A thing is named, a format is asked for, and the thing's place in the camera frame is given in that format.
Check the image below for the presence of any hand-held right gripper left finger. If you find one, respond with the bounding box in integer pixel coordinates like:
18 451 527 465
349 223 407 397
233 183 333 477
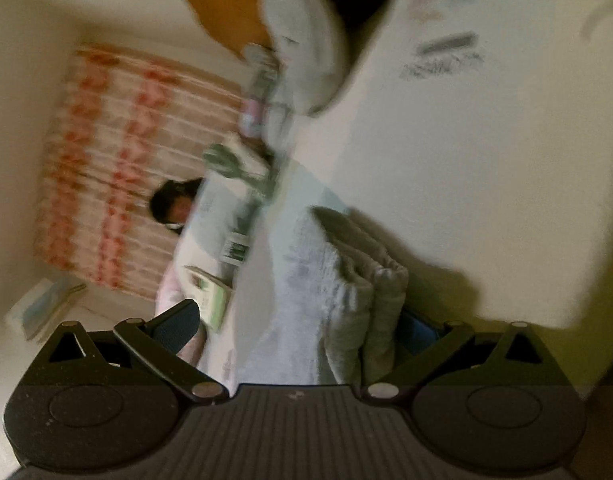
16 299 226 405

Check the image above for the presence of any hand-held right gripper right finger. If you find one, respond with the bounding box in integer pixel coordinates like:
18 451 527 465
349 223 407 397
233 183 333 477
363 312 574 403

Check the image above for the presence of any pink folded quilt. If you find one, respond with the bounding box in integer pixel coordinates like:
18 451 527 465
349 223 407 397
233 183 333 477
155 260 222 366

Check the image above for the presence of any green and white book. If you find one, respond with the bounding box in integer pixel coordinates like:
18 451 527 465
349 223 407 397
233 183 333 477
184 265 234 333

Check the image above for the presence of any small white box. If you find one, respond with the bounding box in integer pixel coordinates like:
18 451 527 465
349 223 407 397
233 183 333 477
221 232 252 266

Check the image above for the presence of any pale green pillow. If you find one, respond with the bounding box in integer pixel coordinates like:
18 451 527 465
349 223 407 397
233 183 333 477
176 175 297 281

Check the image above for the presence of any pale blue flat box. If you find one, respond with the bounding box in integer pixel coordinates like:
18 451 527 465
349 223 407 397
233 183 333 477
4 280 90 346

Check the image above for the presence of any red patterned curtain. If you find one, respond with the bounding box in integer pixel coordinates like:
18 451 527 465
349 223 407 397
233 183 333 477
34 42 247 301

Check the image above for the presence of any grey plush cushion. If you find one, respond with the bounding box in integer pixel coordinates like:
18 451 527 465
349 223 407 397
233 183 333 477
259 0 349 116

